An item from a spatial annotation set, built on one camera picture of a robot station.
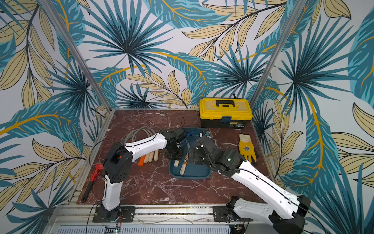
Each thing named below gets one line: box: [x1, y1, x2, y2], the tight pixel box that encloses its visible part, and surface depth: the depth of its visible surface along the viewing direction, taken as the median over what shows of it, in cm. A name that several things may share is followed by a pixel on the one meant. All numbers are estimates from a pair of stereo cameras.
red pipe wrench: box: [81, 162, 105, 203], surface depth 85 cm
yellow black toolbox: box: [199, 97, 254, 129], surface depth 100 cm
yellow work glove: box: [238, 133, 257, 163], surface depth 102 cm
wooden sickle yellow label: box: [183, 154, 189, 166], surface depth 92 cm
